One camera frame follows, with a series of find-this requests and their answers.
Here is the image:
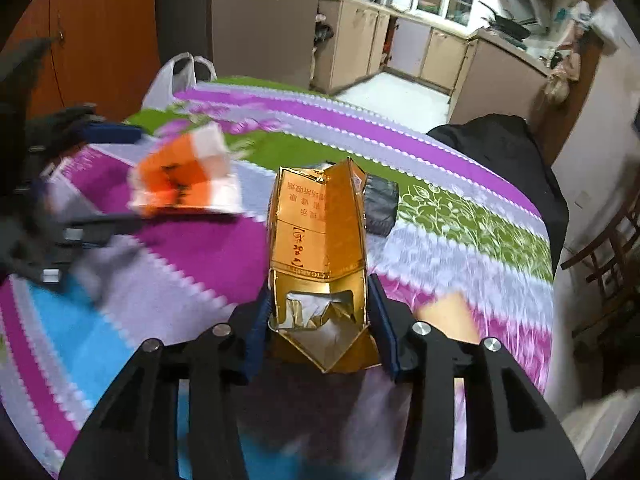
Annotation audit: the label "orange wooden cabinet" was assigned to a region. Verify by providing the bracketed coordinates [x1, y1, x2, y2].
[10, 0, 161, 126]

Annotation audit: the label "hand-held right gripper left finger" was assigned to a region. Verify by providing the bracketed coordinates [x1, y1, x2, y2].
[57, 292, 273, 480]

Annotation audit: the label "dark wooden chair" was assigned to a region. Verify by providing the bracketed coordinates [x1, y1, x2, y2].
[560, 195, 640, 341]

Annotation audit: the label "orange white packet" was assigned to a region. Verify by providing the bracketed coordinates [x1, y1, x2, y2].
[127, 122, 241, 218]

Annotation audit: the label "white plastic bag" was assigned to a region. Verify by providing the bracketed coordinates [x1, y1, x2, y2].
[141, 52, 218, 111]

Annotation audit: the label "black jacket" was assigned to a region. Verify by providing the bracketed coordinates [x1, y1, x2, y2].
[425, 114, 571, 271]

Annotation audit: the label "black wok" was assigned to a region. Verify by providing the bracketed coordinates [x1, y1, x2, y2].
[477, 0, 533, 41]

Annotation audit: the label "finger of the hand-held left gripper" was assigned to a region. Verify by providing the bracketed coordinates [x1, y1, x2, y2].
[10, 212, 147, 291]
[25, 104, 143, 154]

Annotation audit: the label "beige refrigerator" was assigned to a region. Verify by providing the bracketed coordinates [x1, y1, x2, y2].
[210, 0, 322, 93]

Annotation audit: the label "small black pouch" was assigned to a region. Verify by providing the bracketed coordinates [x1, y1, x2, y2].
[364, 174, 401, 237]

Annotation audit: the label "gold cigarette box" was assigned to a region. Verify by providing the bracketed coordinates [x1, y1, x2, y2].
[265, 157, 382, 375]

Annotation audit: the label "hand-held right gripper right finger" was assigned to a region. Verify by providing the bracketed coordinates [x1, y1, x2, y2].
[367, 274, 588, 480]

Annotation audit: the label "beige kitchen cabinets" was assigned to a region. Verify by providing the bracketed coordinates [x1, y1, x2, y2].
[312, 0, 551, 126]

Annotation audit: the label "striped floral tablecloth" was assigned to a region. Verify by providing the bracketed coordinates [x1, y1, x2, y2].
[0, 76, 557, 480]

